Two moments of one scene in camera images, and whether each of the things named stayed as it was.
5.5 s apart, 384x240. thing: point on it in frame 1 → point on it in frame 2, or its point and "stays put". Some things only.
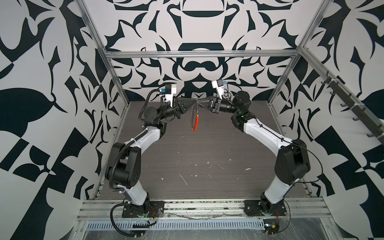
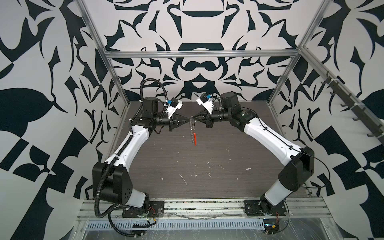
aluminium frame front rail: x=300 y=209 stays put
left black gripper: x=178 y=107 → x=174 y=122
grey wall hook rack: x=374 y=128 stays put
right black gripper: x=215 y=105 → x=208 y=121
